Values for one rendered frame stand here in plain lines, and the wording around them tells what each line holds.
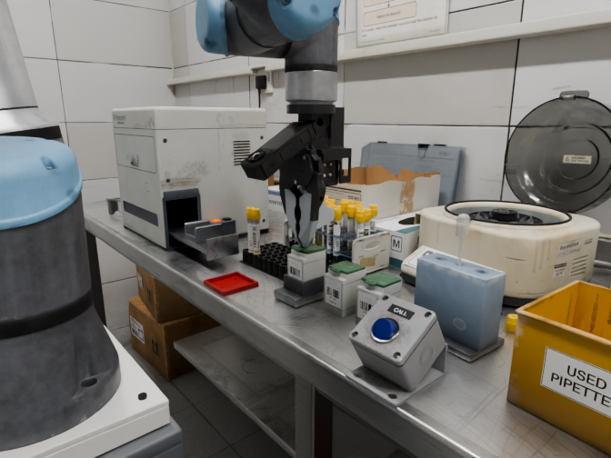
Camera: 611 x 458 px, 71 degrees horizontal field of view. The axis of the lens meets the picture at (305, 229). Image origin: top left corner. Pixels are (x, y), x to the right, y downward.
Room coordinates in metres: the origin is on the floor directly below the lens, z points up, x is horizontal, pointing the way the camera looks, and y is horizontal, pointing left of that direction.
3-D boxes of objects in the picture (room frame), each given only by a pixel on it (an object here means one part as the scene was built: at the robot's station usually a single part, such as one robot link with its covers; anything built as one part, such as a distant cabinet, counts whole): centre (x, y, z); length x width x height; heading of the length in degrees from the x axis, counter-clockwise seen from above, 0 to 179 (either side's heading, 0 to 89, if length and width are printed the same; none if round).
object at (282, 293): (0.64, 0.00, 0.89); 0.09 x 0.05 x 0.04; 130
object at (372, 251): (0.83, -0.06, 0.91); 0.20 x 0.10 x 0.07; 40
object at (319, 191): (0.62, -0.01, 1.05); 0.05 x 0.02 x 0.09; 40
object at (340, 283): (0.60, -0.06, 0.91); 0.05 x 0.04 x 0.07; 130
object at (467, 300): (0.51, -0.19, 0.92); 0.10 x 0.07 x 0.10; 35
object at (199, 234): (0.86, 0.22, 0.92); 0.21 x 0.07 x 0.05; 40
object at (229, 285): (0.69, 0.13, 0.88); 0.07 x 0.07 x 0.01; 40
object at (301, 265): (0.65, 0.00, 0.92); 0.05 x 0.04 x 0.06; 131
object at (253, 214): (0.78, 0.04, 0.93); 0.17 x 0.09 x 0.11; 41
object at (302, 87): (0.65, -0.01, 1.19); 0.08 x 0.08 x 0.05
